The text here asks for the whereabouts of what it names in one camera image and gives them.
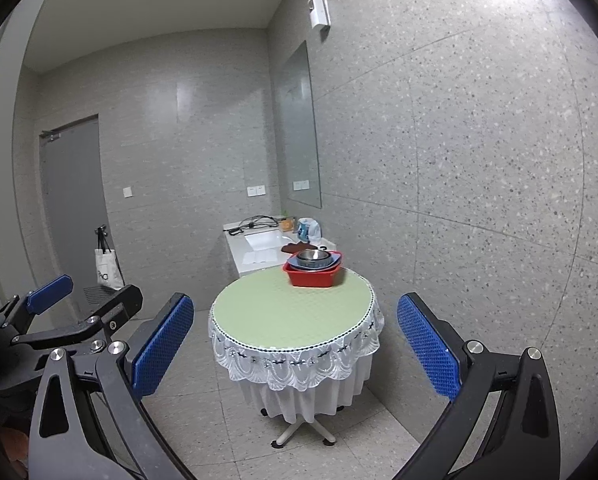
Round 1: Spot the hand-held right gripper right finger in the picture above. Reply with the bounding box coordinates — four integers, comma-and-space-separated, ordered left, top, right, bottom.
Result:
394, 291, 562, 480

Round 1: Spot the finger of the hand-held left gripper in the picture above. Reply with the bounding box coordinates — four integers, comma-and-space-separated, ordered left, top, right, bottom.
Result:
0, 274, 75, 334
12, 284, 144, 357

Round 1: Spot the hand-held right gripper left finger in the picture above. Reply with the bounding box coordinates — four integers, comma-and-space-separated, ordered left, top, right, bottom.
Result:
28, 292, 196, 480

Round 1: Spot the blue square plastic bowl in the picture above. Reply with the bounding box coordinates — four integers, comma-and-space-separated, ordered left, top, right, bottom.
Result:
288, 250, 344, 272

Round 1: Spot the red plastic basin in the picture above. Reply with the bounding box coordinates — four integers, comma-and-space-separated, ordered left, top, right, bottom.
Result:
283, 251, 346, 288

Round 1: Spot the large stainless steel bowl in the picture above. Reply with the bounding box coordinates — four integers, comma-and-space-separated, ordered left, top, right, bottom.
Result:
296, 248, 333, 269

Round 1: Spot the white tote bag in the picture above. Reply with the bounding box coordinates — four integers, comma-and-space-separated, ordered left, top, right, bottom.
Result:
95, 247, 126, 290

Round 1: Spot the grey door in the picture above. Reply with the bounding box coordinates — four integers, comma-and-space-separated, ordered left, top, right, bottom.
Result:
39, 114, 130, 322

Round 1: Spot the white sink counter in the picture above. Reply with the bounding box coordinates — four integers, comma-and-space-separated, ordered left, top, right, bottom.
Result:
223, 217, 340, 277

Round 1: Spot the round green table mat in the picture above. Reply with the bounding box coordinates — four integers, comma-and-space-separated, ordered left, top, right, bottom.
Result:
213, 266, 378, 351

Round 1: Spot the round table with lace cloth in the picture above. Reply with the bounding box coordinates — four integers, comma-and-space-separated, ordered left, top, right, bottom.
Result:
208, 280, 386, 425

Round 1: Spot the blue and white plastic bag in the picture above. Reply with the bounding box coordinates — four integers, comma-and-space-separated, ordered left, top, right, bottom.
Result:
296, 217, 322, 242

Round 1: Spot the black cable bundle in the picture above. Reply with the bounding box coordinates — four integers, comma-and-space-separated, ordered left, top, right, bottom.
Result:
227, 216, 279, 235

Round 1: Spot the wall mirror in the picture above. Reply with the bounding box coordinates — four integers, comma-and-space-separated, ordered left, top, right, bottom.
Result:
274, 40, 323, 209

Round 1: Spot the white wall dispenser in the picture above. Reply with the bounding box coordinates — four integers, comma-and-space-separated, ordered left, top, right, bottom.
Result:
307, 0, 331, 29

